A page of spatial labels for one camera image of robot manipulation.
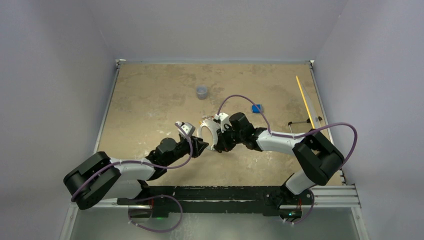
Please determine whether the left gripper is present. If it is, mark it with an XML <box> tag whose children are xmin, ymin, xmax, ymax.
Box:
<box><xmin>164</xmin><ymin>135</ymin><xmax>208</xmax><ymax>167</ymax></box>

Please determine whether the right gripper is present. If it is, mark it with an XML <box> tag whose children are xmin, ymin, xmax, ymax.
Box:
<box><xmin>216</xmin><ymin>124</ymin><xmax>245</xmax><ymax>152</ymax></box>

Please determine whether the metal key organizer plate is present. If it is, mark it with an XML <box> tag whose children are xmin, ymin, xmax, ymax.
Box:
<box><xmin>196</xmin><ymin>116</ymin><xmax>221</xmax><ymax>152</ymax></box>

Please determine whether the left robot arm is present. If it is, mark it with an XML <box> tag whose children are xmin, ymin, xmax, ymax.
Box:
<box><xmin>63</xmin><ymin>136</ymin><xmax>209</xmax><ymax>210</ymax></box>

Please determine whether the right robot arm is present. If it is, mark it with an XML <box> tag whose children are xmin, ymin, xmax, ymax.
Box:
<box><xmin>212</xmin><ymin>112</ymin><xmax>345</xmax><ymax>204</ymax></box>

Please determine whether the blue eraser block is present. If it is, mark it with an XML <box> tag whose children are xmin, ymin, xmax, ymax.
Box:
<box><xmin>251</xmin><ymin>104</ymin><xmax>264</xmax><ymax>114</ymax></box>

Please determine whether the small grey cup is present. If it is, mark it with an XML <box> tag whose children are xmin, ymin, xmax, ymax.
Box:
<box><xmin>195</xmin><ymin>85</ymin><xmax>208</xmax><ymax>100</ymax></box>

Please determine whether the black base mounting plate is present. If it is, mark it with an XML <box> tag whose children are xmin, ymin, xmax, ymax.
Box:
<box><xmin>117</xmin><ymin>185</ymin><xmax>313</xmax><ymax>219</ymax></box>

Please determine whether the yellow wooden stick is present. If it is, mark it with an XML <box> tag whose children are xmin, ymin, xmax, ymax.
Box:
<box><xmin>295</xmin><ymin>75</ymin><xmax>316</xmax><ymax>129</ymax></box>

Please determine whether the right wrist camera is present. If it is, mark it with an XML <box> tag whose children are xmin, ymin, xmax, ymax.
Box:
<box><xmin>213</xmin><ymin>112</ymin><xmax>232</xmax><ymax>133</ymax></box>

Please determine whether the black wire stand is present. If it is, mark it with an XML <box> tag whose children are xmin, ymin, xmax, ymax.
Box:
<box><xmin>287</xmin><ymin>116</ymin><xmax>323</xmax><ymax>134</ymax></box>

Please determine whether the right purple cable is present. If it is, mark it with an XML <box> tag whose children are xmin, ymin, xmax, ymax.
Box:
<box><xmin>216</xmin><ymin>94</ymin><xmax>359</xmax><ymax>225</ymax></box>

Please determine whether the aluminium frame rail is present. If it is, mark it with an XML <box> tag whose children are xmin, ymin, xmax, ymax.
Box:
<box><xmin>68</xmin><ymin>184</ymin><xmax>362</xmax><ymax>210</ymax></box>

